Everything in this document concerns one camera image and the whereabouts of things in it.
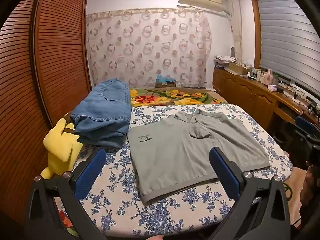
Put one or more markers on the blue plastic bag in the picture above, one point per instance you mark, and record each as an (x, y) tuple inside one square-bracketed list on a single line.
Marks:
[(163, 78)]

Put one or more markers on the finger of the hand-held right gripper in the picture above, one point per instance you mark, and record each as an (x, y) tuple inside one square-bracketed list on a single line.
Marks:
[(305, 125)]

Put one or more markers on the circle pattern sheer curtain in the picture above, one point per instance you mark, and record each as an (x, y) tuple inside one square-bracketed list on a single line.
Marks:
[(150, 45)]

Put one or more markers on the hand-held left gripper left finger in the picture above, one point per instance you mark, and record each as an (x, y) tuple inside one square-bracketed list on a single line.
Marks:
[(90, 173)]

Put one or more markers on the grey window blind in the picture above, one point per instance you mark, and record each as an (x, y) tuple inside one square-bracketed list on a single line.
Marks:
[(287, 35)]

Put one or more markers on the beige side curtain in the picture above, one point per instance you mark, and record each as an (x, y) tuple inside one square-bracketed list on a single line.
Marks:
[(236, 30)]

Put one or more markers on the row of toiletry bottles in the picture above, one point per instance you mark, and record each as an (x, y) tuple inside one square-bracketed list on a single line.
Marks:
[(257, 75)]

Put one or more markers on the pink bottle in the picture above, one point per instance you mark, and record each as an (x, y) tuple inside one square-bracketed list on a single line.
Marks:
[(269, 76)]

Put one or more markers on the wooden slatted wardrobe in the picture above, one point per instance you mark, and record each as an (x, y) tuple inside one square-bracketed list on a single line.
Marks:
[(57, 42)]

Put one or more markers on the pink tissue pack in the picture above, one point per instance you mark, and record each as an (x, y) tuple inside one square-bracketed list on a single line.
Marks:
[(272, 87)]

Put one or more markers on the blue floral bed sheet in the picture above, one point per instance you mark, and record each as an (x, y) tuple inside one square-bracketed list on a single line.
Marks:
[(120, 205)]

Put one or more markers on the wooden cabinet counter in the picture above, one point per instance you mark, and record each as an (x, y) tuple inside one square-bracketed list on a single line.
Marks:
[(250, 95)]

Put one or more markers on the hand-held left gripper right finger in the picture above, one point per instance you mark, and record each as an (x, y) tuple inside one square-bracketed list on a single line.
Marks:
[(225, 177)]

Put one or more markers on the folded blue jeans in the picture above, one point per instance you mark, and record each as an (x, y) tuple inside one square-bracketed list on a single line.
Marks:
[(105, 115)]

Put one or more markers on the grey pants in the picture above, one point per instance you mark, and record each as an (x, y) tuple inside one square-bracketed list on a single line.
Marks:
[(175, 155)]

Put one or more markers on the flower print blanket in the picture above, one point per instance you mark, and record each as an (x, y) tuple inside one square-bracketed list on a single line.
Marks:
[(160, 96)]

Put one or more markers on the white power strip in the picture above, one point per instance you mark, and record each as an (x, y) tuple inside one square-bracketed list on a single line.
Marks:
[(296, 93)]

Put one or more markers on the open cardboard tray box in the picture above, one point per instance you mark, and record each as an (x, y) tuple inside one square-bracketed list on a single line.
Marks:
[(238, 68)]

